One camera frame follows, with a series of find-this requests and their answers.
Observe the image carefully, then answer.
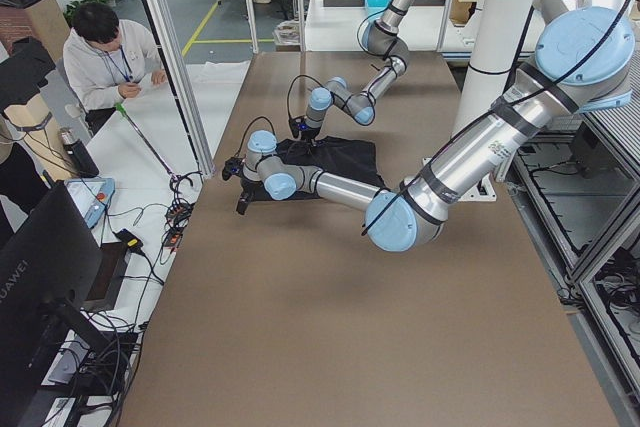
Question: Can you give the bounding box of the black printed t-shirt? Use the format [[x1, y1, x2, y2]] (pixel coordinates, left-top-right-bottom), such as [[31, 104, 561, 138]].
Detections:
[[276, 136, 386, 187]]

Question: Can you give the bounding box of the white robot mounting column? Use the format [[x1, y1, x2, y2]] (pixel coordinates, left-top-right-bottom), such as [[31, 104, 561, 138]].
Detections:
[[407, 0, 531, 209]]

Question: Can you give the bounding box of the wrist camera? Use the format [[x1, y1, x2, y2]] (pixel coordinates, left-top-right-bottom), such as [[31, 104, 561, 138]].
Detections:
[[288, 115, 308, 139], [221, 156, 244, 181]]

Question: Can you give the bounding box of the black Huawei monitor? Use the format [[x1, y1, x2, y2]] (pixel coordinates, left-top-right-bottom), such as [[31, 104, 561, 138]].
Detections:
[[1, 181, 108, 426]]

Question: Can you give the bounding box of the grey orange usb hub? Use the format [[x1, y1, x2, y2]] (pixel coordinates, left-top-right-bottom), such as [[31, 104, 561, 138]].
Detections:
[[162, 231, 183, 252], [165, 204, 193, 225]]

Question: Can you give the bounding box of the blue teach pendant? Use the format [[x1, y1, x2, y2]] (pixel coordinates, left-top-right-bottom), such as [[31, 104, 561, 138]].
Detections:
[[64, 177, 116, 228]]

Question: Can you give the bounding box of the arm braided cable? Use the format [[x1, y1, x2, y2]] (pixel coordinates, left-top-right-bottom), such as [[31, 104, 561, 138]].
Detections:
[[234, 0, 639, 238], [285, 74, 331, 123]]

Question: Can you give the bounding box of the aluminium frame post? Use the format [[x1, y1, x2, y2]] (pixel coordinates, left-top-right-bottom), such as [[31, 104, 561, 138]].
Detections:
[[142, 0, 215, 179]]

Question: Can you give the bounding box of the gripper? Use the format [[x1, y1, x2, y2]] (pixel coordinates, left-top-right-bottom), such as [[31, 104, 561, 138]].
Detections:
[[302, 126, 320, 153], [236, 178, 258, 215]]

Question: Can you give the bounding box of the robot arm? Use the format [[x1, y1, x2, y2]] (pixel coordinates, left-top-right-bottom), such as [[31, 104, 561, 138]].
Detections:
[[223, 0, 635, 252], [289, 0, 414, 143]]

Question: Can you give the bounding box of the black water bottle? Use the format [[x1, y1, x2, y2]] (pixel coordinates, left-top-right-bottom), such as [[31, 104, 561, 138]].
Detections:
[[60, 127, 100, 178]]

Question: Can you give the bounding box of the black power adapter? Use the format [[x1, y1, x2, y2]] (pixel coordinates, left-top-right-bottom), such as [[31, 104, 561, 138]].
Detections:
[[115, 228, 144, 255]]

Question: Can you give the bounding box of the seated man in hoodie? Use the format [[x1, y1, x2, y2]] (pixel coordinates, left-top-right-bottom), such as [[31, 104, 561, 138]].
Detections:
[[62, 2, 167, 131]]

